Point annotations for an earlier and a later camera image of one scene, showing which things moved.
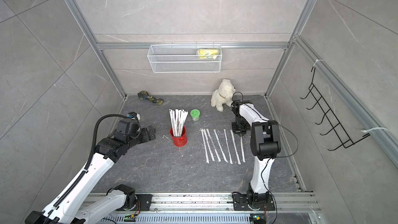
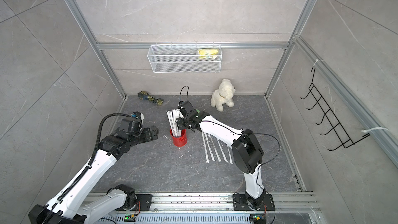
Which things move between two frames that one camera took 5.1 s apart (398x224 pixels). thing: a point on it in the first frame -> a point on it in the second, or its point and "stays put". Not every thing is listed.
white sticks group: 210,139 stays put
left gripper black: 146,138 stays put
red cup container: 180,141 stays put
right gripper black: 239,131 -> 180,123
